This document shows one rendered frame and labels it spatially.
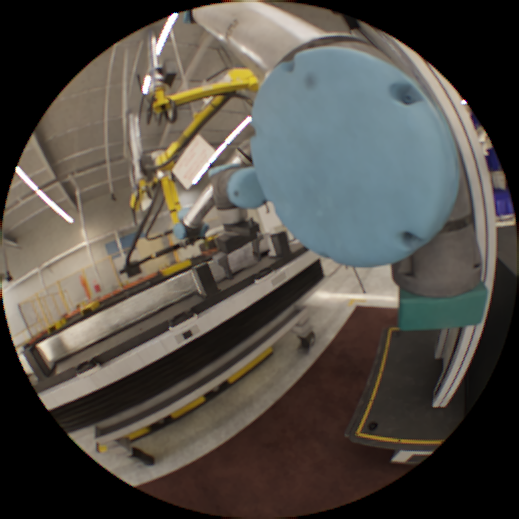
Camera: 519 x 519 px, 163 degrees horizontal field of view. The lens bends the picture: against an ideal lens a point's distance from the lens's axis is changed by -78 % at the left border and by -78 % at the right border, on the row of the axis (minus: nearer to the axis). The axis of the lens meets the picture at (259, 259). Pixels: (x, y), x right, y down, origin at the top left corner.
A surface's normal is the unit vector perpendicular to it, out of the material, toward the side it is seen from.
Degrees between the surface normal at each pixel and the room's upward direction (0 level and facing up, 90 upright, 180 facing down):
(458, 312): 90
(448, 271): 70
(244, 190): 115
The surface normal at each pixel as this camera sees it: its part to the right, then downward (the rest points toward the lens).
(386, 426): -0.32, -0.93
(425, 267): -0.90, 0.03
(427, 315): -0.63, 0.35
